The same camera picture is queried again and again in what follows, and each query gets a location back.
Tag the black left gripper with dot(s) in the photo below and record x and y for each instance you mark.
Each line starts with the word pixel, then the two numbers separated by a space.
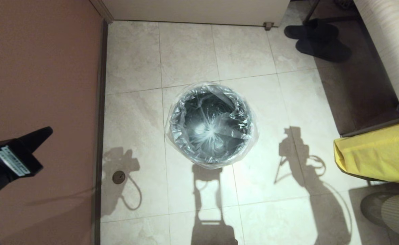
pixel 2 160

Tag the clear plastic trash bag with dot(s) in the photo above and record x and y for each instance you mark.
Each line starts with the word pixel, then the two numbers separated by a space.
pixel 213 165

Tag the grey round trash bin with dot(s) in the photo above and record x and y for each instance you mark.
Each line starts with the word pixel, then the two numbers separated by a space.
pixel 213 112

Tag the yellow cloth bag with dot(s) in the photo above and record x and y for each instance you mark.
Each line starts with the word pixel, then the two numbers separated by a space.
pixel 379 153

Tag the round metal floor plate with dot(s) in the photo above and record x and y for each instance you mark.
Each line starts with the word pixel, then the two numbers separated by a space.
pixel 119 177

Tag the white door panel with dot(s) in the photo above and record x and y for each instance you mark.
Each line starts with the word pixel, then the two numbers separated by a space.
pixel 199 12

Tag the metal door stopper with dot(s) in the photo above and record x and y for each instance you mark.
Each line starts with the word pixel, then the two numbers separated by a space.
pixel 268 26

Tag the beige striped sofa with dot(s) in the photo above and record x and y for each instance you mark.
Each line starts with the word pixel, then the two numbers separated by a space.
pixel 389 44

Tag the grey ribbed round stool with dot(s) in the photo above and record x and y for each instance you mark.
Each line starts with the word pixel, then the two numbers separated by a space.
pixel 396 211

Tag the dark metal frame rail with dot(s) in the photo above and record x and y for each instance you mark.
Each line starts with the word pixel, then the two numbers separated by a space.
pixel 373 127

